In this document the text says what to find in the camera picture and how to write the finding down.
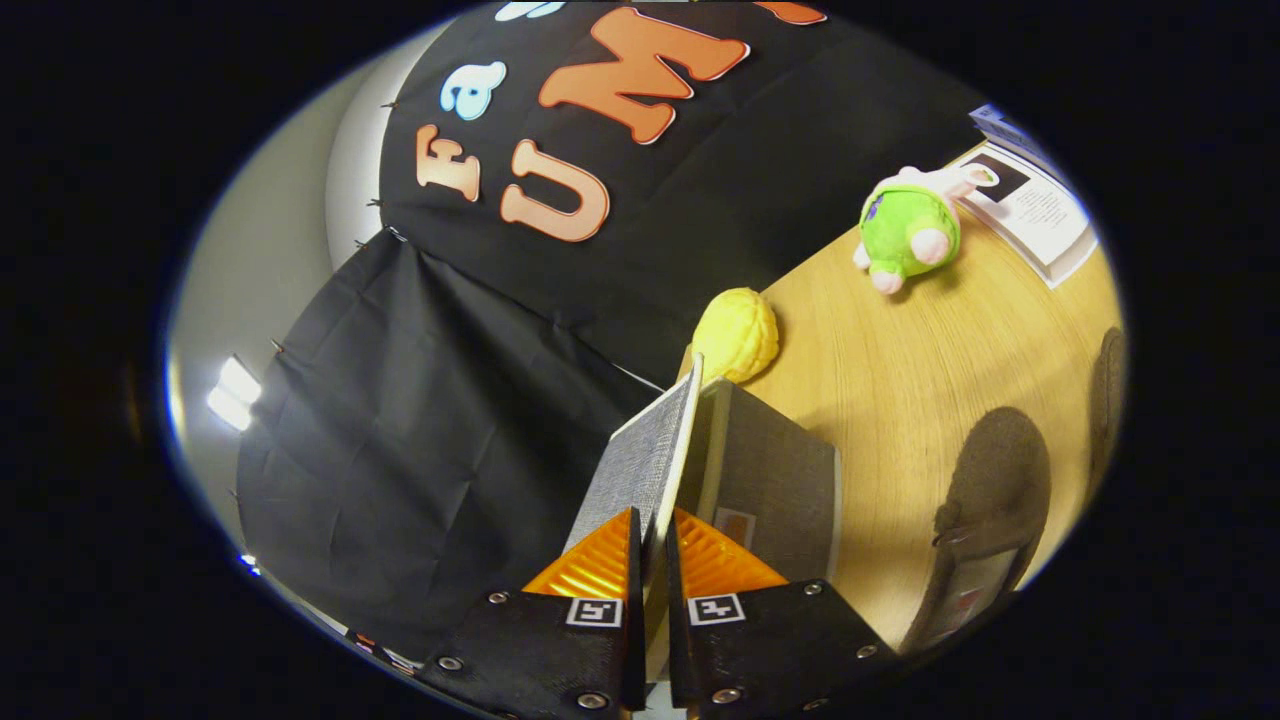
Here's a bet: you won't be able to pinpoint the blue cover book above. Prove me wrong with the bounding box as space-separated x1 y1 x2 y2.
968 102 1063 183

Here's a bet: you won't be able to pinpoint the white book with dark photo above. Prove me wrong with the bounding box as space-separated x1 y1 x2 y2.
945 142 1100 291

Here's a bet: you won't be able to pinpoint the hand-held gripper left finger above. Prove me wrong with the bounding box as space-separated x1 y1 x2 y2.
415 507 647 717

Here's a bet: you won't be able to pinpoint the yellow ridged squishy toy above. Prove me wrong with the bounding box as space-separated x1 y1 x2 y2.
690 287 781 386

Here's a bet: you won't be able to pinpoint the green and pink plush toy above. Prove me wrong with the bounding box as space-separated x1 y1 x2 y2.
852 164 1001 296

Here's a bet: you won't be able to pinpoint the grey storage box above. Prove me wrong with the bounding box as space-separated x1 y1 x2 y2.
563 352 842 701

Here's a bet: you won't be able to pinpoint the brown fuzzy shoe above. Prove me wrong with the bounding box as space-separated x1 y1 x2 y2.
899 405 1054 654
1088 325 1129 493

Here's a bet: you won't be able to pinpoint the ceiling strip light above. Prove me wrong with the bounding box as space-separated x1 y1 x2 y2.
206 354 264 433

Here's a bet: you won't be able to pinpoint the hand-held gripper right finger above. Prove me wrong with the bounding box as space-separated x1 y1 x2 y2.
665 507 902 720

